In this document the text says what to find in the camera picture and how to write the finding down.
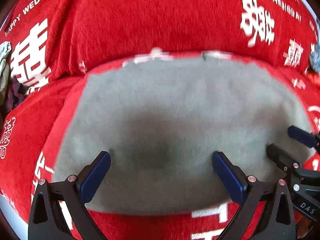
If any red wedding print blanket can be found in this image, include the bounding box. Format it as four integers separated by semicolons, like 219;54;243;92
1;0;319;239

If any blue-grey crumpled cloth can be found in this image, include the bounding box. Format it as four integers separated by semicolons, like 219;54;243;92
309;45;319;68

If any red embroidered cushion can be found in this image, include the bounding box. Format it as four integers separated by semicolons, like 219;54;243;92
305;72;320;86

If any person's right hand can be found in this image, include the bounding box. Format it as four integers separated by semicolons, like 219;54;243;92
296;217;319;240

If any pale green folded cloth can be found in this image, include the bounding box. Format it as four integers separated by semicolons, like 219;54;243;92
0;41;12;105

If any grey knit sweater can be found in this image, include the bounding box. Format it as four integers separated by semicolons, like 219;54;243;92
53;57;313;215

